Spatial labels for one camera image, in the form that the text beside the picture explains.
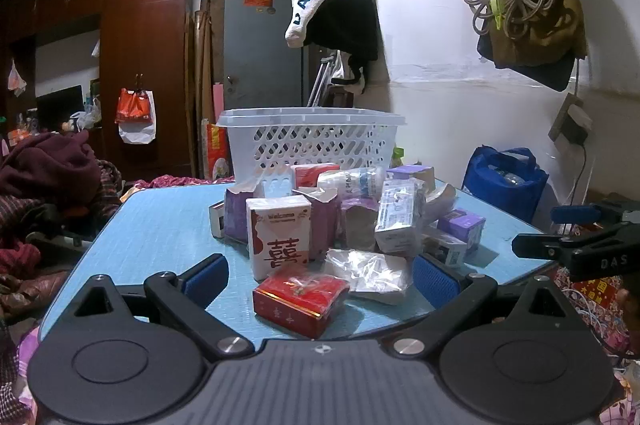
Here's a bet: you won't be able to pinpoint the white black-print box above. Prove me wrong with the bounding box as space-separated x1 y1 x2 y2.
422 232 468 268

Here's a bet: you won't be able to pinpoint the red printed cloth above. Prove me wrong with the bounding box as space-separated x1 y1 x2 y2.
554 265 640 356

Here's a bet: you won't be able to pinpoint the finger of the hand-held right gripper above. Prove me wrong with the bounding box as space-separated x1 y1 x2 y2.
512 225 621 263
550 200 640 225

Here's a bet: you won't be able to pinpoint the clear plastic packet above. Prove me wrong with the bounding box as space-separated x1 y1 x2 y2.
325 249 412 306

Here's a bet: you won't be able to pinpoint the white bottle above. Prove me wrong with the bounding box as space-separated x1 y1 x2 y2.
317 168 388 199

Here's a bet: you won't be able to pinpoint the black monitor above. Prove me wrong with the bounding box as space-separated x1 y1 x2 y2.
36 85 85 133

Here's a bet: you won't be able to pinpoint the clear-wrapped white box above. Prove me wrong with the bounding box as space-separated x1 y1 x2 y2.
375 179 427 256

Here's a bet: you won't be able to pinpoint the black garment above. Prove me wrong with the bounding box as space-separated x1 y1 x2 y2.
302 0 387 94

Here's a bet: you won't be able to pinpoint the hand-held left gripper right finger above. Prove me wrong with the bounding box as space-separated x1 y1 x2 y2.
384 253 572 361

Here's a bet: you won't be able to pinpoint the wooden sticks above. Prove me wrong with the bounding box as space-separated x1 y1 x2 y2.
182 0 217 180

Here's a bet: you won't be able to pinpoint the red printed sack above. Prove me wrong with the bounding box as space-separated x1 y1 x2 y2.
201 119 232 181

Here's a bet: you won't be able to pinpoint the mauve paper packet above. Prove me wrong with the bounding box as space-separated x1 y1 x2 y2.
341 198 379 252

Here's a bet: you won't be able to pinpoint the dark blue hanging bag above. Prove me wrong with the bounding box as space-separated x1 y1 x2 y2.
476 34 577 93

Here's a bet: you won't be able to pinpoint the magenta floral blanket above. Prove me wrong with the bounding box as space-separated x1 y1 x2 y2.
122 174 236 192

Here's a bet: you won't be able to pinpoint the black cable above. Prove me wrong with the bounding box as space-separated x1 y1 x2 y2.
569 55 590 208

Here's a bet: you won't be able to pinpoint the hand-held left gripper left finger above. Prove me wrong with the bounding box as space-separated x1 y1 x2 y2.
74 254 256 362

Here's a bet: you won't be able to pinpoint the small white plastic bag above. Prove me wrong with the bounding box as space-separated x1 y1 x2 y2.
7 59 27 97

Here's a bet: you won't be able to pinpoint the white plastic basket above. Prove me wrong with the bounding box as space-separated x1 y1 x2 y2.
216 108 407 180

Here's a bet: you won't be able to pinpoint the red white box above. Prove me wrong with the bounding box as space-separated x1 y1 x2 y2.
290 164 341 192

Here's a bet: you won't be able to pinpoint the blue fabric bag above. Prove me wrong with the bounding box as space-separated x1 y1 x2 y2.
461 146 550 226

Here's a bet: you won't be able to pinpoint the grey metal door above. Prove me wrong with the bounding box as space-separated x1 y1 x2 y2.
222 0 304 108

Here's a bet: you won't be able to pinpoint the white blister pack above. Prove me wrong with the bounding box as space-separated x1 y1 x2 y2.
259 170 294 199

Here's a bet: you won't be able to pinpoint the small white box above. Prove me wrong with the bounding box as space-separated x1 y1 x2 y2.
209 200 227 238

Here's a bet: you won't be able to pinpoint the brown wooden wardrobe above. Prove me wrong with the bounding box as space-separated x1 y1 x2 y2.
0 0 198 182

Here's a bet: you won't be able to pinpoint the white red-print tissue box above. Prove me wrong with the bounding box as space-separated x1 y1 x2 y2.
245 196 313 282

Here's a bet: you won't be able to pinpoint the purple white box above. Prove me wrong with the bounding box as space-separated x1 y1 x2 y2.
387 164 436 193

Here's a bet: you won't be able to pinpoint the red plastic bag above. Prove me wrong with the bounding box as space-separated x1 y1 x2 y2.
115 88 153 126

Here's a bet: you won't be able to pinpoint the beige box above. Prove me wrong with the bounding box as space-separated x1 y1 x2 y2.
425 182 457 227

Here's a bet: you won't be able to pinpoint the maroon clothes pile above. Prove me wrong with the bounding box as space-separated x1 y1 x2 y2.
0 130 124 218

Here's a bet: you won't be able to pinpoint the white power adapter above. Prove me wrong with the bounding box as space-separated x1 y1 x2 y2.
548 92 594 147

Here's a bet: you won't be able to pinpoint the metal crutches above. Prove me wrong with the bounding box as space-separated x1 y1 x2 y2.
305 48 347 108

